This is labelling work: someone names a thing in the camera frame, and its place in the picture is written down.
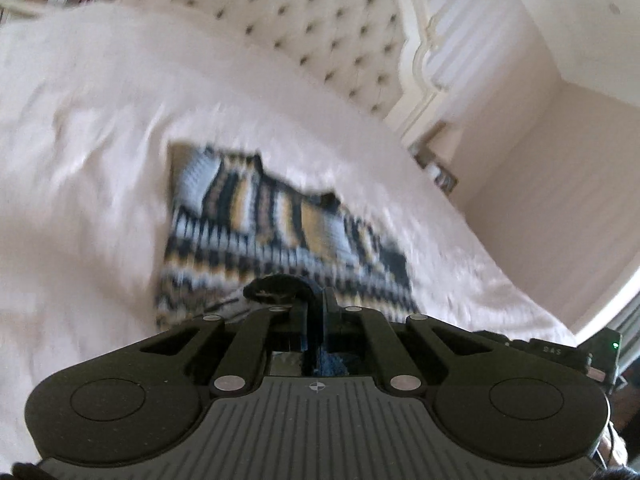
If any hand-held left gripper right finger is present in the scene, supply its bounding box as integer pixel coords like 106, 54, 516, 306
320, 287, 506, 394

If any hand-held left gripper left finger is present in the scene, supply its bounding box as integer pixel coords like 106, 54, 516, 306
135, 280, 317, 394

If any striped knitted sweater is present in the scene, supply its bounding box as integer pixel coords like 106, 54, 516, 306
154, 142, 422, 332

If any white bedside table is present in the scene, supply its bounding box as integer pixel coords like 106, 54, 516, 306
406, 121, 460, 197
0, 1, 46, 25

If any white fluffy bedspread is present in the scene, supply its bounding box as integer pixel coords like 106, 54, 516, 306
0, 2, 576, 466

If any cream tufted headboard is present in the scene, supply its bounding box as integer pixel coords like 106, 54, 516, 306
122, 0, 447, 133

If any wooden photo frame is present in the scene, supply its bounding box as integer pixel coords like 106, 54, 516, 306
434, 164, 459, 195

